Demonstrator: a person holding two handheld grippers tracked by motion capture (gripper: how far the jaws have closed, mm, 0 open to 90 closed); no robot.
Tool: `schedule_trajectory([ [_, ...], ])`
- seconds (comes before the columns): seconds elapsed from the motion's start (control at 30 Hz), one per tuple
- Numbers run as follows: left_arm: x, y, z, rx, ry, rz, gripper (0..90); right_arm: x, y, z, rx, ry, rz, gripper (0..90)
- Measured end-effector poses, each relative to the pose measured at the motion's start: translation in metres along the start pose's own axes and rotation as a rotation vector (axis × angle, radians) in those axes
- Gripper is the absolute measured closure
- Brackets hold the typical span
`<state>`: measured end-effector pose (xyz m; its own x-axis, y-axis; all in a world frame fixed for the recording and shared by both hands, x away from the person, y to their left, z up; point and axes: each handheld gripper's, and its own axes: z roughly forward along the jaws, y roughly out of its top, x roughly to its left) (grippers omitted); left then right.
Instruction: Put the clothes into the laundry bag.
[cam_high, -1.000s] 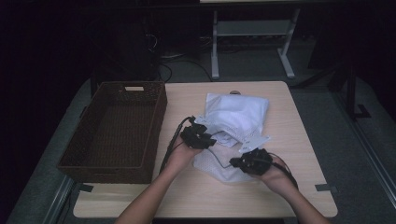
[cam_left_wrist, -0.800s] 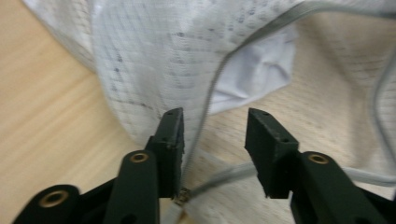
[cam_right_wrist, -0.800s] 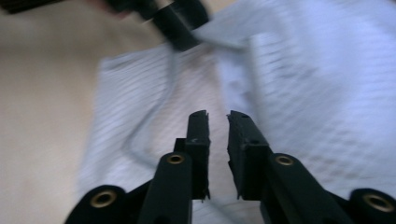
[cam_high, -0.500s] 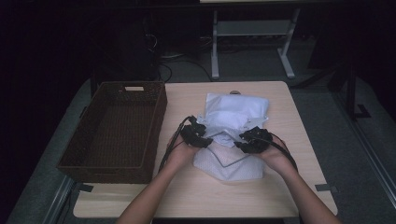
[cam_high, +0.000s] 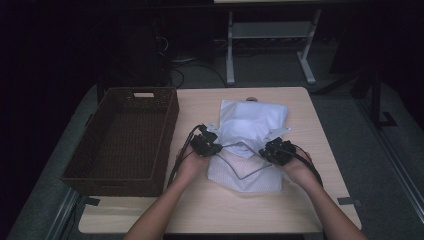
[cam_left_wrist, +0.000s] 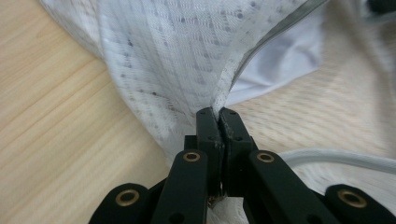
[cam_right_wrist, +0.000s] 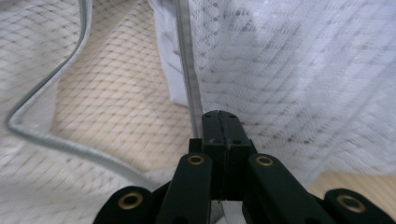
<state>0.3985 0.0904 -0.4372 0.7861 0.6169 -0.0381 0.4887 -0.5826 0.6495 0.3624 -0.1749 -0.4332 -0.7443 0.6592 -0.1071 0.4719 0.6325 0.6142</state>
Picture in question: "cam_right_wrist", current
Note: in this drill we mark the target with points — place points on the white mesh laundry bag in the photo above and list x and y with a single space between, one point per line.
295 77

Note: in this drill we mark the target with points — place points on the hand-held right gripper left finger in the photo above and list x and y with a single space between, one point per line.
214 133

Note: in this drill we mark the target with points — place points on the white shirt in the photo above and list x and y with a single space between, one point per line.
168 56

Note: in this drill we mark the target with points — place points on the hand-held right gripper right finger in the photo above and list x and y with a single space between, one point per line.
236 137

